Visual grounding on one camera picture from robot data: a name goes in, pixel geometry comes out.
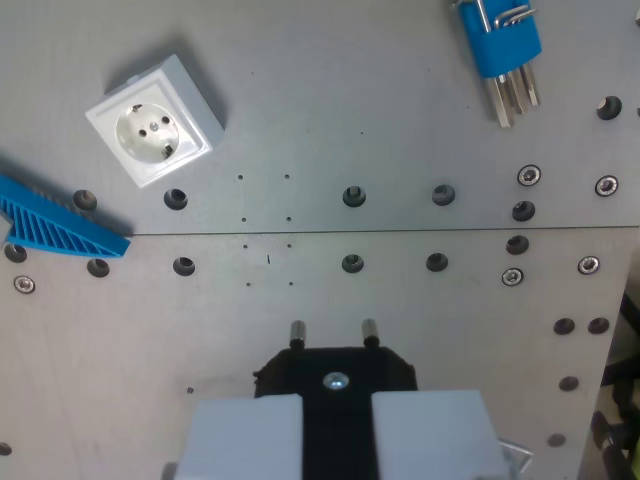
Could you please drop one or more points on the small bent hex key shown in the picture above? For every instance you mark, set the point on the small bent hex key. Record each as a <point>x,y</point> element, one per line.
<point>510,17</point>

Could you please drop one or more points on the medium steel hex key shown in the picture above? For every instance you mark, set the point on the medium steel hex key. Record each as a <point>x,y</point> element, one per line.
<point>516,95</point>

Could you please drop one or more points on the shiny metal bracket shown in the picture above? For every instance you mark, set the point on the shiny metal bracket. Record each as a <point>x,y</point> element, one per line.
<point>517,457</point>

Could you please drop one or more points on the white wall socket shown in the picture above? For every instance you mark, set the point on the white wall socket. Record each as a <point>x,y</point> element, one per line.
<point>150,130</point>

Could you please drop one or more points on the largest steel hex key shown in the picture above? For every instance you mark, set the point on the largest steel hex key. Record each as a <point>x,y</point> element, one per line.
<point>502,105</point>

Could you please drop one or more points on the blue ribbed plastic wedge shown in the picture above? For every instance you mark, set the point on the blue ribbed plastic wedge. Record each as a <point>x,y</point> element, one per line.
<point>55,227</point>

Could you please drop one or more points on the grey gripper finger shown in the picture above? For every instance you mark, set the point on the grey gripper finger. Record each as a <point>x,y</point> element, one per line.
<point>435,435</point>
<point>240,440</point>

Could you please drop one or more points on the black power plug with pins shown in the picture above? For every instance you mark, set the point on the black power plug with pins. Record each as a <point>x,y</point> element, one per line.
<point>340,360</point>

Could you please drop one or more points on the slim steel hex key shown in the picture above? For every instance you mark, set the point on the slim steel hex key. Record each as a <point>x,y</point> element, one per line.
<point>531,87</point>

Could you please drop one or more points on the blue hex key holder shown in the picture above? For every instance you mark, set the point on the blue hex key holder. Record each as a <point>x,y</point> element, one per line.
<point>500,42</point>

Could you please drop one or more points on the silver socket head screw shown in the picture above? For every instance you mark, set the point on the silver socket head screw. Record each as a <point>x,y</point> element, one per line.
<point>24,284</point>
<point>512,276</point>
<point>588,265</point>
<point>529,175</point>
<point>606,185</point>

